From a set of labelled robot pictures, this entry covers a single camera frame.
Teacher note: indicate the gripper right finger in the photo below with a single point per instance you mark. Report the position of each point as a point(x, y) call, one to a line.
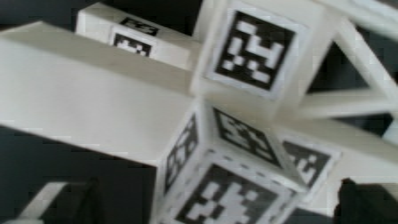
point(369, 203)

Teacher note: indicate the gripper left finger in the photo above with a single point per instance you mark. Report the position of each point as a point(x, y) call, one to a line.
point(67, 204)

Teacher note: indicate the white chair leg block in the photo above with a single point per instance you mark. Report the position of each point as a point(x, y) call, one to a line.
point(228, 180)

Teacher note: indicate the white chair back frame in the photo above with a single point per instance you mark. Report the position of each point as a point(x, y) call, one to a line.
point(243, 114)

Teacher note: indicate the white chair seat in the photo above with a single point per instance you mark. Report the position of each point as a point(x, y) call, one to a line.
point(138, 35)

